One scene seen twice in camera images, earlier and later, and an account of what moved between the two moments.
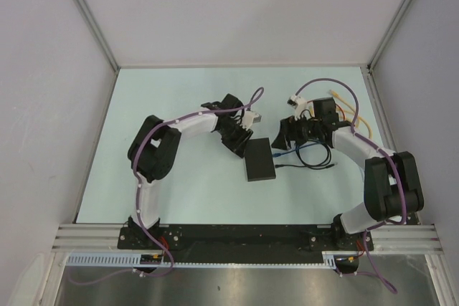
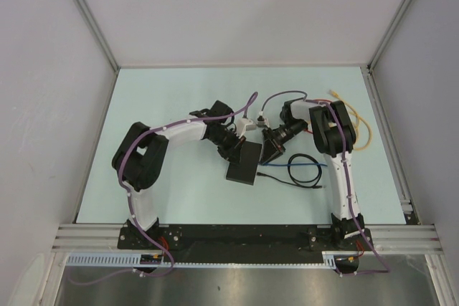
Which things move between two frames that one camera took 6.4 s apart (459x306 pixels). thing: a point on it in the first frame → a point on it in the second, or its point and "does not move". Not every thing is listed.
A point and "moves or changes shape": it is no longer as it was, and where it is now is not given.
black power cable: [304, 163] moves or changes shape
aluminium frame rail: [386, 238] does not move
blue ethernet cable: [275, 155] moves or changes shape
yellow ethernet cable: [335, 94] does not move
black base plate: [242, 244] does not move
